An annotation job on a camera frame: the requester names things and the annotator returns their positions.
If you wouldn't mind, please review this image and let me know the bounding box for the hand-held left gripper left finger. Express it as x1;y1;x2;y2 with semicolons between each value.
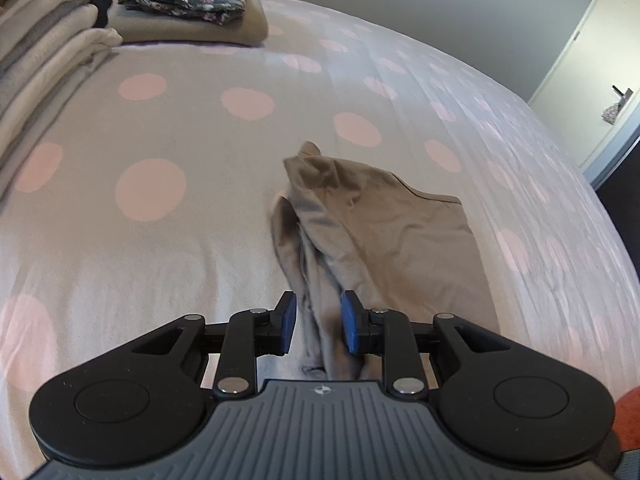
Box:
120;290;298;401

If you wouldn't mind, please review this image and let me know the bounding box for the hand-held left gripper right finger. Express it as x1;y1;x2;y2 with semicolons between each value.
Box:
340;290;521;401

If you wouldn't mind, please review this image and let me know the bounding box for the tan garment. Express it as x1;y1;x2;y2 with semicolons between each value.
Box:
270;141;502;381

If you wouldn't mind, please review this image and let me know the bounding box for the pink polka dot bedsheet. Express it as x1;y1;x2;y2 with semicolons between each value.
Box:
0;0;640;480

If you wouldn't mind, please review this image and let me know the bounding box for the orange cloth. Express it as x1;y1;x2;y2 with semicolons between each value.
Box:
612;385;640;453

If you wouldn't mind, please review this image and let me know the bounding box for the beige folded blanket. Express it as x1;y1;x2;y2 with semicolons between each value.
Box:
107;0;271;48

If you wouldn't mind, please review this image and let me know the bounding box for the patterned hanging pouch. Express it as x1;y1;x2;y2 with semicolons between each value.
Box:
601;97;623;126

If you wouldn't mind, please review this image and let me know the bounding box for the white door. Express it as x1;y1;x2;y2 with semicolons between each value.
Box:
527;0;640;171

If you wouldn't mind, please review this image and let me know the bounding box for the navy blue cloth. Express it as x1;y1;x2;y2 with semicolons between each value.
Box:
91;0;115;28

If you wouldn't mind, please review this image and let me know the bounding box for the cream folded garment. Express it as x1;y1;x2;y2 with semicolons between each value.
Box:
0;5;99;91

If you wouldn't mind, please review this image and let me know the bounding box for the grey folded garment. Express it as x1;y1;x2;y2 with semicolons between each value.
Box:
0;0;96;43

